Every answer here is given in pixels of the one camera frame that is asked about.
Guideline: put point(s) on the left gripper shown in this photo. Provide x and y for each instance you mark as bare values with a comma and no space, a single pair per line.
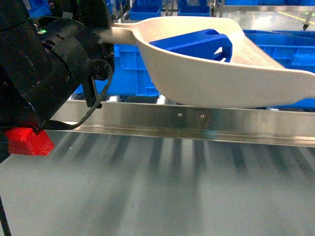
91,13

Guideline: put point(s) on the blue plastic part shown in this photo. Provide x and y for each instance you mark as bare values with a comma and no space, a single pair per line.
204,44

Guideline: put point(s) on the beige plastic dustpan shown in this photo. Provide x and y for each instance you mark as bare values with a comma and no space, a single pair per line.
252,78

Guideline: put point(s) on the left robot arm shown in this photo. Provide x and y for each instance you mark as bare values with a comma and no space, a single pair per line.
43,61

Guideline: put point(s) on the steel roller shelf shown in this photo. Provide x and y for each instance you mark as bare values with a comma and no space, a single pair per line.
246,125

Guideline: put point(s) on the blue crate front left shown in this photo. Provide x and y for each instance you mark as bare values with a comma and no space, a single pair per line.
131,76

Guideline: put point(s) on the blue crate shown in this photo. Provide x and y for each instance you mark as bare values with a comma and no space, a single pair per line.
131,76
292,49

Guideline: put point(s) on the blue crate front right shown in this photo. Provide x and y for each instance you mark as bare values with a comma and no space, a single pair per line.
292,49

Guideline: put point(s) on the red plastic mount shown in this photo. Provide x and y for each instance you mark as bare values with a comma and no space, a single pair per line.
26,141

